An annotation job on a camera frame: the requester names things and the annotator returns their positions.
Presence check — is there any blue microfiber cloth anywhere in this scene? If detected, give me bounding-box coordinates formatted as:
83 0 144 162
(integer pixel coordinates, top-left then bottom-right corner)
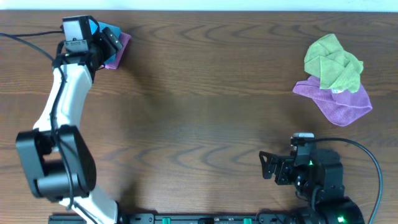
88 17 123 65

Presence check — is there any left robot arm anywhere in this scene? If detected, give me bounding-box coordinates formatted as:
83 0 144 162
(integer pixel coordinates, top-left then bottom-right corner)
16 25 124 223

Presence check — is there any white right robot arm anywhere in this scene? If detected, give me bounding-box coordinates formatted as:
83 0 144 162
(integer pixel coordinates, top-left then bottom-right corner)
259 149 364 224

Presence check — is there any folded purple cloth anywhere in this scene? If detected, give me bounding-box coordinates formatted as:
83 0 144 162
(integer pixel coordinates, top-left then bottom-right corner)
105 32 131 70

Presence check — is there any crumpled purple cloth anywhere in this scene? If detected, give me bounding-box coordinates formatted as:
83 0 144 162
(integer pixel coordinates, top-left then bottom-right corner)
292 76 373 126

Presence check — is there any green microfiber cloth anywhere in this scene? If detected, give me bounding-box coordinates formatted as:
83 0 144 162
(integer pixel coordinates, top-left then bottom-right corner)
304 34 364 93

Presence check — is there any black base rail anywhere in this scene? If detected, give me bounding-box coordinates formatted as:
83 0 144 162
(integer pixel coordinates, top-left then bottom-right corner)
48 212 296 224

